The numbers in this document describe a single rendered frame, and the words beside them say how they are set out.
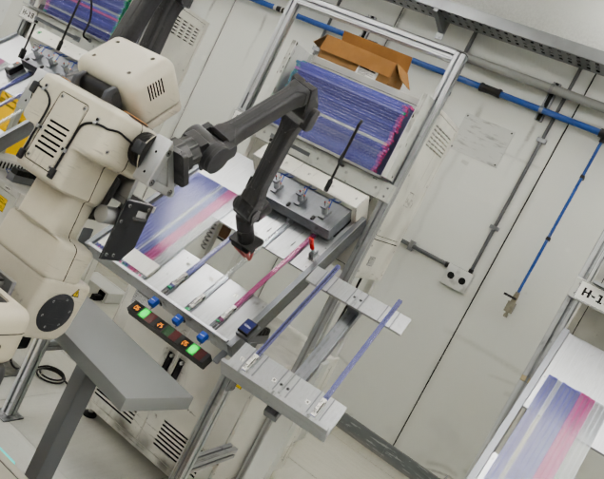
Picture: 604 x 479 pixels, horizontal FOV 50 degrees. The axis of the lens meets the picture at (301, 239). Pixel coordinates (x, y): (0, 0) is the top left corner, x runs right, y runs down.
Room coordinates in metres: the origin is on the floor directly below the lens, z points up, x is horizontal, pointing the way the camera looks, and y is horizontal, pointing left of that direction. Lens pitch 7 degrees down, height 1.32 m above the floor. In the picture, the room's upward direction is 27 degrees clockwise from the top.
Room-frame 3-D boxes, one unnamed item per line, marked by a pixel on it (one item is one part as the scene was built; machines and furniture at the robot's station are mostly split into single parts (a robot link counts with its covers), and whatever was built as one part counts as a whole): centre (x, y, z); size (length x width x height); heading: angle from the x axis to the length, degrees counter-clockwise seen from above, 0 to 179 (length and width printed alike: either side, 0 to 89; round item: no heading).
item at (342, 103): (2.50, 0.07, 1.52); 0.51 x 0.13 x 0.27; 64
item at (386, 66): (2.82, 0.04, 1.82); 0.68 x 0.30 x 0.20; 64
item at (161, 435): (2.64, 0.07, 0.31); 0.70 x 0.65 x 0.62; 64
